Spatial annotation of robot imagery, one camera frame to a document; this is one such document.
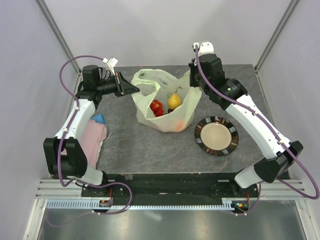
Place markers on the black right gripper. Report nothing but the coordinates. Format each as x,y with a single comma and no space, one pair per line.
193,82

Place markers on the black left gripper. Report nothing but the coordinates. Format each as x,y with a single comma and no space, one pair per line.
123,87

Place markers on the green avocado print plastic bag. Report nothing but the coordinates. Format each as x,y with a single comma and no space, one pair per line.
157,84

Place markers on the yellow lemon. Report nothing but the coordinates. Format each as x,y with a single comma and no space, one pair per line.
174,101

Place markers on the small red yellow fruits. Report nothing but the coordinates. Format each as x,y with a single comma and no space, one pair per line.
157,108

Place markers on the orange fruit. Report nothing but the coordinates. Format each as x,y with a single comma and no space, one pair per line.
180,126

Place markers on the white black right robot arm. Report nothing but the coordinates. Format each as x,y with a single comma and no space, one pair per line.
279,153

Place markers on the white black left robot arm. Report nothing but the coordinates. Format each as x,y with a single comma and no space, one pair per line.
64,154

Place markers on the blue cloth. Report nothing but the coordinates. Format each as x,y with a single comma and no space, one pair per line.
99,118

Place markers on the pink folded cloth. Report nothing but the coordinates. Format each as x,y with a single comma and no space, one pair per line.
91,142

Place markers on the dark round fruit plate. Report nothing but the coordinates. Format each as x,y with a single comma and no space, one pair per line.
216,136

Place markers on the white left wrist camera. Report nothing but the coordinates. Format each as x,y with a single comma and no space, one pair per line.
110,64

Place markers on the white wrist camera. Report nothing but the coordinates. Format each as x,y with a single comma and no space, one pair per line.
110,64
204,48

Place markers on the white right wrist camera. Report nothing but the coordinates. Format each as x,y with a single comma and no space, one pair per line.
204,48

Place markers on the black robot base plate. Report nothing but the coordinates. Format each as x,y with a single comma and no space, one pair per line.
171,188

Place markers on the aluminium frame post left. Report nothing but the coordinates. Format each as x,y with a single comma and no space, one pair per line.
48,16

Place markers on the aluminium frame post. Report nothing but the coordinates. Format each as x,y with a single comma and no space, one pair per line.
276,33
48,16

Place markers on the aluminium frame post right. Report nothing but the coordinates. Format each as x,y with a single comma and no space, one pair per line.
276,33

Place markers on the light blue cable duct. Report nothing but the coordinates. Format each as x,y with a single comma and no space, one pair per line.
90,204

